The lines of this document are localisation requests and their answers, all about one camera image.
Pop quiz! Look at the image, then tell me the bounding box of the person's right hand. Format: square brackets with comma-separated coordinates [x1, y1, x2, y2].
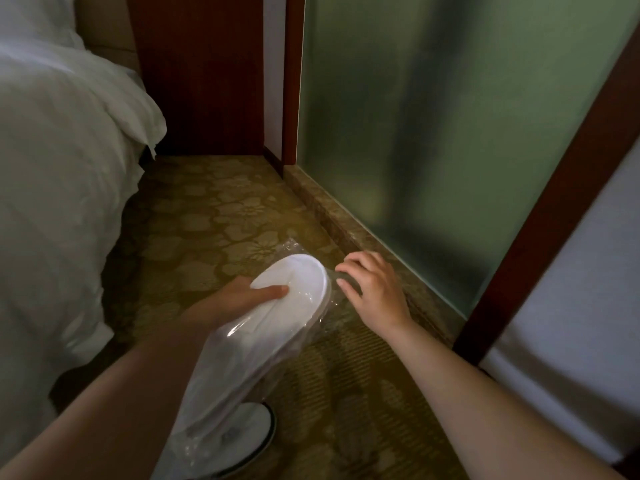
[333, 250, 413, 341]

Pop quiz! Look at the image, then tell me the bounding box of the person's left hand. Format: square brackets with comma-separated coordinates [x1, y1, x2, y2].
[187, 275, 290, 331]

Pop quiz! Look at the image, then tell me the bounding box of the clear plastic bag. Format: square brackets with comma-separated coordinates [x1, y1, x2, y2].
[149, 237, 351, 480]

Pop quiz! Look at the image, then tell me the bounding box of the black-trimmed white slipper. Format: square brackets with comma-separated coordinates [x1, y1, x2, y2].
[199, 402, 277, 480]

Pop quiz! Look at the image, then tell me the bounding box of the person's right forearm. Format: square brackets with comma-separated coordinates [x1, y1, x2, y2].
[385, 319, 626, 480]

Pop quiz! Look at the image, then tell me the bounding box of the person's left forearm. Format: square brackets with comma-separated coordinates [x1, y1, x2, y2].
[0, 314, 216, 480]

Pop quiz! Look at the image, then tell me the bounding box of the white bed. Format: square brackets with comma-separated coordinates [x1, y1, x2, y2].
[0, 37, 167, 471]

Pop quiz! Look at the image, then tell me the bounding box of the brown marble sill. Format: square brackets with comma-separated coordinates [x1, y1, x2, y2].
[283, 164, 469, 348]

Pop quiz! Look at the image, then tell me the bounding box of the dark wooden baseboard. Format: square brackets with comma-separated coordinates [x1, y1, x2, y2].
[262, 147, 285, 178]
[613, 444, 640, 480]

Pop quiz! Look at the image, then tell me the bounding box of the frosted green glass panel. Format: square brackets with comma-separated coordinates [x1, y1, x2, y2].
[297, 0, 640, 321]

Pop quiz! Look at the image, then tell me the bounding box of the dark wooden nightstand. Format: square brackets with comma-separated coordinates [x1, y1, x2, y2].
[125, 0, 266, 157]

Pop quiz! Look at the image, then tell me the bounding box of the beige padded headboard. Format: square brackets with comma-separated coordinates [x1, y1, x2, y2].
[75, 0, 143, 73]

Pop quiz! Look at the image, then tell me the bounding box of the white pillow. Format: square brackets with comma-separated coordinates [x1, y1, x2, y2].
[0, 0, 86, 51]

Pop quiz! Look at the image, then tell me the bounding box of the red-brown wooden post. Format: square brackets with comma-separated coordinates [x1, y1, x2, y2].
[281, 0, 307, 167]

